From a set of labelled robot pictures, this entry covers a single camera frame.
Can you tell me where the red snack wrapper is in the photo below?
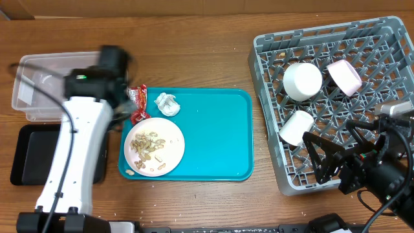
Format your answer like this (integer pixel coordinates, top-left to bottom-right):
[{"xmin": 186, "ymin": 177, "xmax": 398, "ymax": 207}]
[{"xmin": 128, "ymin": 84, "xmax": 151, "ymax": 125}]

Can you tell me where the white tissue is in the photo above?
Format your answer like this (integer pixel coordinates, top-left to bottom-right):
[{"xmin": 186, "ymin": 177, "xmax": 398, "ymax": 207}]
[{"xmin": 154, "ymin": 93, "xmax": 180, "ymax": 117}]

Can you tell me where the large white plate with peanuts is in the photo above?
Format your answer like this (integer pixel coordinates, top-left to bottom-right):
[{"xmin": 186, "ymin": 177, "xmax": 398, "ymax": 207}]
[{"xmin": 124, "ymin": 118, "xmax": 185, "ymax": 177}]

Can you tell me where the white bowl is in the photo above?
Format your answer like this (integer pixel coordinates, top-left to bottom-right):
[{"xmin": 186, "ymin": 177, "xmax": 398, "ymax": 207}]
[{"xmin": 283, "ymin": 63, "xmax": 323, "ymax": 102}]

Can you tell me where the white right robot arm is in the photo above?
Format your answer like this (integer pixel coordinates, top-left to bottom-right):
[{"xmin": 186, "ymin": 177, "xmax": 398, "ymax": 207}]
[{"xmin": 303, "ymin": 116, "xmax": 413, "ymax": 232}]

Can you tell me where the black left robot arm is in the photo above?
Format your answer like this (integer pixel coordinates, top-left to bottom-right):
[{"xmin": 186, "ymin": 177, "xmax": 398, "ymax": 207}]
[{"xmin": 16, "ymin": 45, "xmax": 139, "ymax": 232}]

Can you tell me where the grey dishwasher rack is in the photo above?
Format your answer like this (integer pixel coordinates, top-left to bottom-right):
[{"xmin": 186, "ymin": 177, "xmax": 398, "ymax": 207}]
[{"xmin": 248, "ymin": 16, "xmax": 413, "ymax": 196}]

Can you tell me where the black waste tray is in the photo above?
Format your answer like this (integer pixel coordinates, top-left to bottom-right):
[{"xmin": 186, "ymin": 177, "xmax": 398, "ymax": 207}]
[{"xmin": 10, "ymin": 123, "xmax": 109, "ymax": 186}]

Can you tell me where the white paper cup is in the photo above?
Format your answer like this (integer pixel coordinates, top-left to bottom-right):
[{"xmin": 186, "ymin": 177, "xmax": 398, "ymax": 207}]
[{"xmin": 279, "ymin": 110, "xmax": 314, "ymax": 146}]

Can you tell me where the clear plastic bin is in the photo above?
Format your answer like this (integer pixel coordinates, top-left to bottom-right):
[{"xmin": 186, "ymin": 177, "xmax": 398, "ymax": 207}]
[{"xmin": 11, "ymin": 50, "xmax": 129, "ymax": 122}]

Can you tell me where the peanut on tray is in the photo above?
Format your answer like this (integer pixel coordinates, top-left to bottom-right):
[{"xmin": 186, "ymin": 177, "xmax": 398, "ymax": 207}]
[{"xmin": 125, "ymin": 170, "xmax": 135, "ymax": 175}]

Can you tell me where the teal plastic tray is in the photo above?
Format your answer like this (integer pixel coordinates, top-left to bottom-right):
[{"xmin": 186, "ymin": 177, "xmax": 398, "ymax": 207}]
[{"xmin": 118, "ymin": 87, "xmax": 255, "ymax": 182}]

